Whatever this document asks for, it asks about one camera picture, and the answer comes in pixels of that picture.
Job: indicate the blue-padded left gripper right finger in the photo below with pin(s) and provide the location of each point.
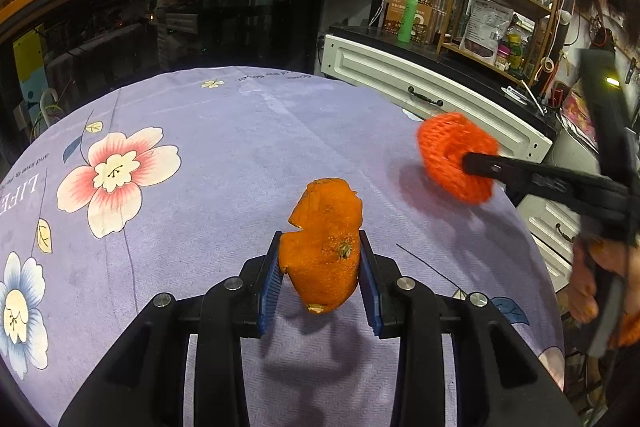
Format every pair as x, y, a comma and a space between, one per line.
499, 381

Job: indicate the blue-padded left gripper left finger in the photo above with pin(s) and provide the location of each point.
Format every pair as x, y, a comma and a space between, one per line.
140, 380

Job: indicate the orange foam fruit net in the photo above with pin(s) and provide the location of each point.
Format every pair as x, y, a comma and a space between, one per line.
443, 140

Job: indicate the person's right hand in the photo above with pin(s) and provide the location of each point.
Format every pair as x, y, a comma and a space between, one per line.
614, 257

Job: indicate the white drawer cabinet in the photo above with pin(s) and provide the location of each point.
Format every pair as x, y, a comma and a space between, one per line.
554, 228

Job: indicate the purple floral tablecloth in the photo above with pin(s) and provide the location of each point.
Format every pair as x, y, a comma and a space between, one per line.
172, 183

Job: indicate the wooden shelf rack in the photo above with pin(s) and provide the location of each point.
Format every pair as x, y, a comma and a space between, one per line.
508, 37

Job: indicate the white long desk drawer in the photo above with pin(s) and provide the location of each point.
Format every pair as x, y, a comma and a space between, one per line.
427, 88

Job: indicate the green bottle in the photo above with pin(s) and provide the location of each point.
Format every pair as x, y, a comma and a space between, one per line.
406, 23

